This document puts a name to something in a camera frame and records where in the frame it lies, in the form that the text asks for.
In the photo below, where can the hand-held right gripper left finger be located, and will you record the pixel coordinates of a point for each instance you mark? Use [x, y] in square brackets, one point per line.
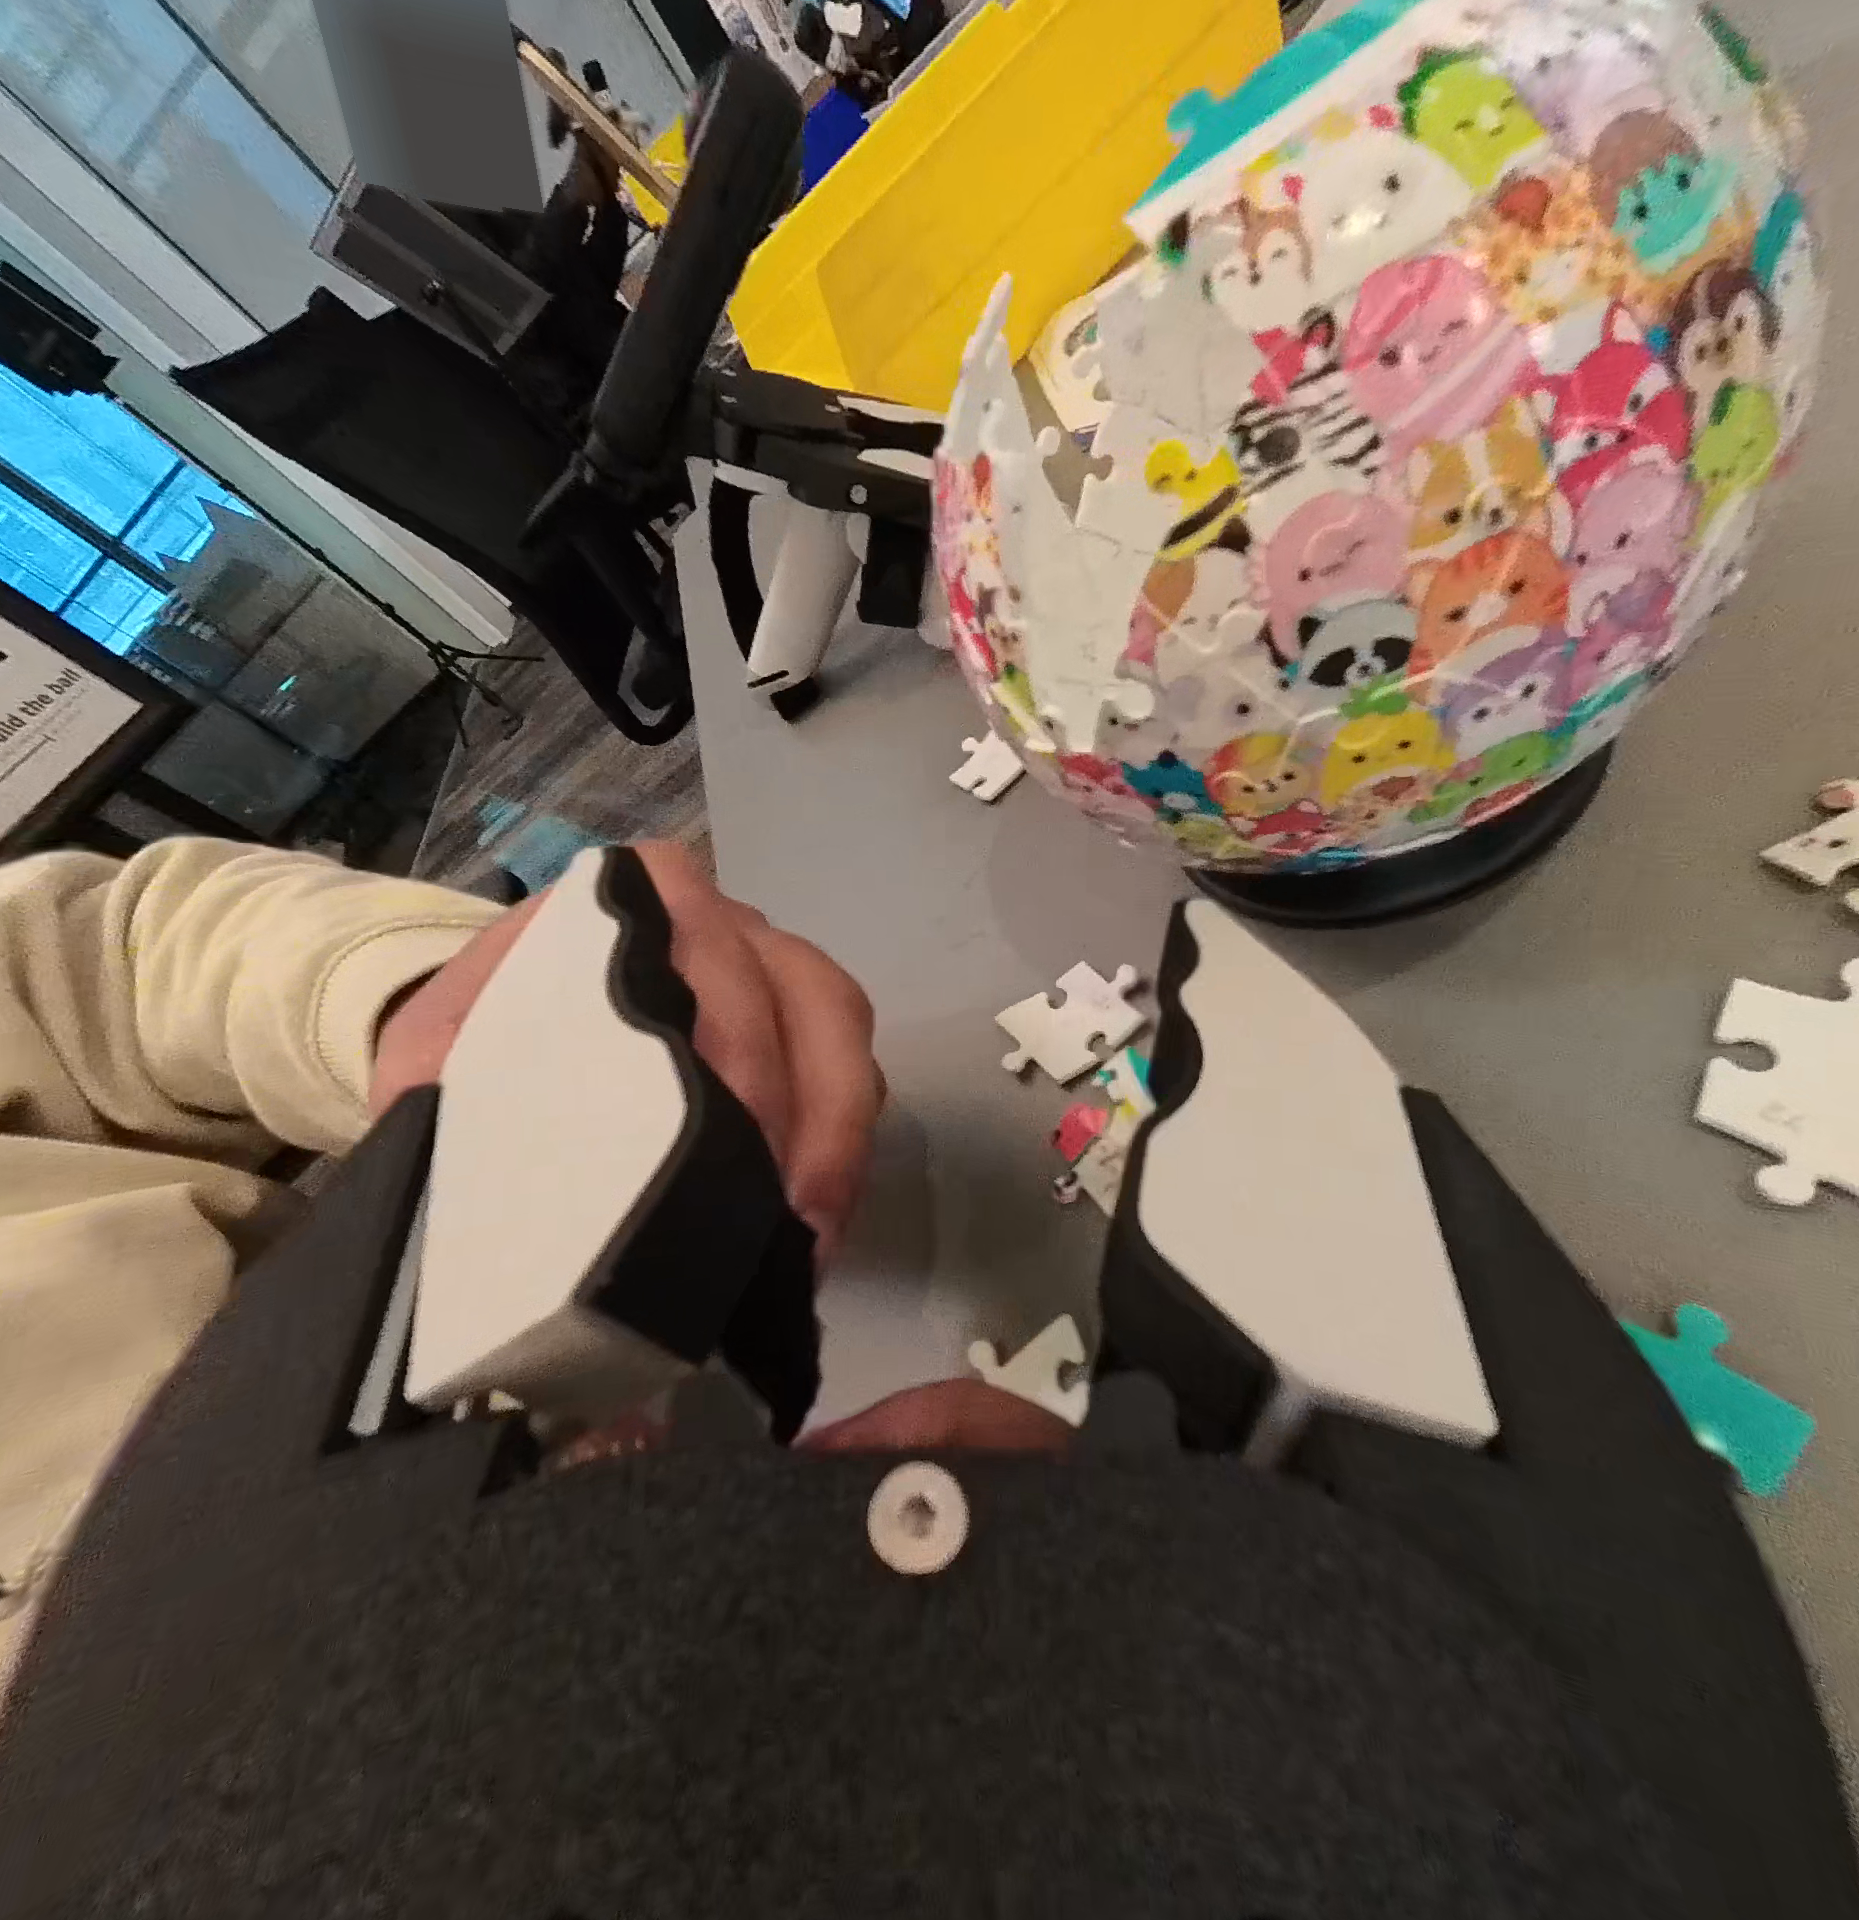
[552, 1139]

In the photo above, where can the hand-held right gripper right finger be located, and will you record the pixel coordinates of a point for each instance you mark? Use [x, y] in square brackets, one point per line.
[1285, 1202]

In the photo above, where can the colourful puzzle ball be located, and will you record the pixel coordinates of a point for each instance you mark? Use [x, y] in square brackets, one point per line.
[1438, 493]

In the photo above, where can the person's left forearm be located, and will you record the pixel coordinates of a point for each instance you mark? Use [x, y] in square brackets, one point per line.
[164, 976]

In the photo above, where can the colourful puzzle piece red heart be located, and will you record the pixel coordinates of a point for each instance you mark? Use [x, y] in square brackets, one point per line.
[1095, 1150]

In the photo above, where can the black ball stand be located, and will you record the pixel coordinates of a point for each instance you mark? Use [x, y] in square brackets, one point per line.
[1410, 885]

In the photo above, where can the teal joined puzzle pieces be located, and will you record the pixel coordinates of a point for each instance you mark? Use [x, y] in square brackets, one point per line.
[1721, 1406]

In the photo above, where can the large white joined puzzle pieces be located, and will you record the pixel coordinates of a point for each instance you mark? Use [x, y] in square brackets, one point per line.
[1806, 1088]

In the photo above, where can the white and pink puzzle piece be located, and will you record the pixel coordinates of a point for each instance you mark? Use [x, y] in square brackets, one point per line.
[1828, 845]

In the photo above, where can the person's left hand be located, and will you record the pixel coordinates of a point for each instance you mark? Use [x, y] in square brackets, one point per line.
[786, 1049]

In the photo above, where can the black office chair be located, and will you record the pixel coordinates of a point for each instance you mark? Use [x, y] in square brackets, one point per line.
[674, 345]

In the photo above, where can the yellow plastic bin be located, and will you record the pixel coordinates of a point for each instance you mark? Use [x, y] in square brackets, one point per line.
[944, 195]

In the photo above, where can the blue plastic bin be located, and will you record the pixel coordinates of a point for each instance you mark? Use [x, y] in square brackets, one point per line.
[827, 136]

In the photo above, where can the black tripod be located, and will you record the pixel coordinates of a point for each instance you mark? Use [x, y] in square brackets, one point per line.
[471, 668]

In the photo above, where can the clear plastic box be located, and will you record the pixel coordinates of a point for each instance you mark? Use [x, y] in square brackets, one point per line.
[424, 275]

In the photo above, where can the black framed sign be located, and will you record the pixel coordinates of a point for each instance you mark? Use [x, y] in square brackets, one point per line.
[44, 703]

